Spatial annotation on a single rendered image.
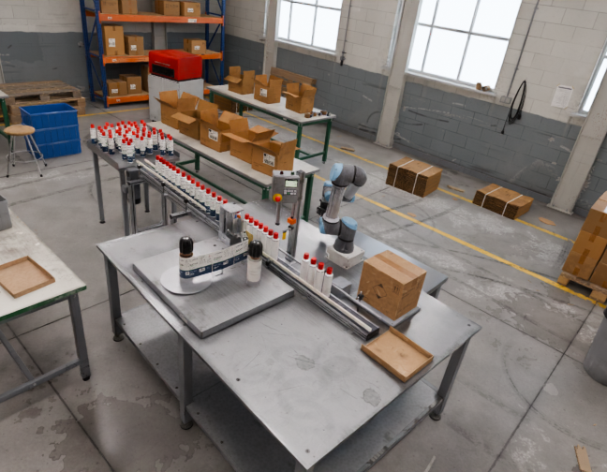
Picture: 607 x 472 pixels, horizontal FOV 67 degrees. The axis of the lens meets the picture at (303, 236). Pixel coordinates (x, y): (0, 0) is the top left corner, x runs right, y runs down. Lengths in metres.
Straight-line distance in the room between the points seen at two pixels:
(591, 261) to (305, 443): 4.09
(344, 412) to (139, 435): 1.45
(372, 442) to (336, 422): 0.79
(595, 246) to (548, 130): 2.68
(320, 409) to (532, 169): 6.21
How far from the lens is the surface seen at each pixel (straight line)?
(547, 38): 7.72
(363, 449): 2.99
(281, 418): 2.24
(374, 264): 2.81
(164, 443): 3.21
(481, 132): 8.08
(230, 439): 2.92
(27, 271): 3.32
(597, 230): 5.48
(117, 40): 9.70
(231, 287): 2.86
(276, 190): 2.94
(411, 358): 2.67
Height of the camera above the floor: 2.57
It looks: 29 degrees down
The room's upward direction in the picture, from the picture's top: 7 degrees clockwise
